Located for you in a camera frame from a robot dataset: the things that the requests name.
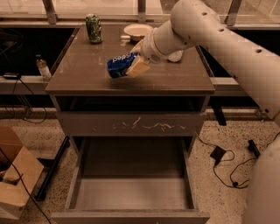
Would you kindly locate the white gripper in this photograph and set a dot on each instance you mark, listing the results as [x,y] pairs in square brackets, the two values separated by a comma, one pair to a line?
[148,49]

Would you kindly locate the blue pepsi can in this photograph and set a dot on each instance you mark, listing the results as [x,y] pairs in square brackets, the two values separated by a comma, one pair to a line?
[117,66]

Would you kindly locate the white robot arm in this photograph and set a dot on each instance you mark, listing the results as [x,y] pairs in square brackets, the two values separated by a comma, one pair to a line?
[257,71]

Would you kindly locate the green soda can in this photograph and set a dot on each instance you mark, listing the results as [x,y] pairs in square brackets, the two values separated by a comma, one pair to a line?
[94,30]

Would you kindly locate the closed top drawer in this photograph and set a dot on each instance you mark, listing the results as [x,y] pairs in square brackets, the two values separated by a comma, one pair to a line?
[130,124]

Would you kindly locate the grey drawer cabinet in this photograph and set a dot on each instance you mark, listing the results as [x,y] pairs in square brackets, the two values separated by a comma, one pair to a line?
[82,82]

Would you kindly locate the open middle drawer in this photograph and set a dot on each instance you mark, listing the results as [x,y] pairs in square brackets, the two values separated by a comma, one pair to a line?
[132,180]

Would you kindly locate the white bowl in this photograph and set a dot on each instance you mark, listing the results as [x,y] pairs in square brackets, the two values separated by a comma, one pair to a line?
[137,32]

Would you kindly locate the clear plastic water bottle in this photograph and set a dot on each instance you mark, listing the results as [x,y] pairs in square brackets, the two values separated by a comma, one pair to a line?
[176,56]

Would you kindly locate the small bottle on ledge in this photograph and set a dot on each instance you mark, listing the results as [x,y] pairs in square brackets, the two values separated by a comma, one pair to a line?
[43,68]

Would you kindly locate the black power adapter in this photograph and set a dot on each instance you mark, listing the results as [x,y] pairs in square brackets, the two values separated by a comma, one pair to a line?
[217,154]

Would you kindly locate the black device on ledge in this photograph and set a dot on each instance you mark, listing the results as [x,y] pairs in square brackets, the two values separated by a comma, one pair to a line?
[12,76]

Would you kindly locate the cardboard box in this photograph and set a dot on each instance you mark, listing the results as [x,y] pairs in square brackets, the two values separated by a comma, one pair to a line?
[21,172]

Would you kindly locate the black floor rail right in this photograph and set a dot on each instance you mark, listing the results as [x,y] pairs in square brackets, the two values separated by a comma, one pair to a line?
[252,147]

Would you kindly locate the black floor rail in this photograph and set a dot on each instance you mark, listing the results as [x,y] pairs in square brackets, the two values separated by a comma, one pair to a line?
[252,147]
[51,166]

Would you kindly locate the black floor rail left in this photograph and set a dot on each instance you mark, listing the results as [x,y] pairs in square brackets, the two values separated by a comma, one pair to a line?
[51,166]

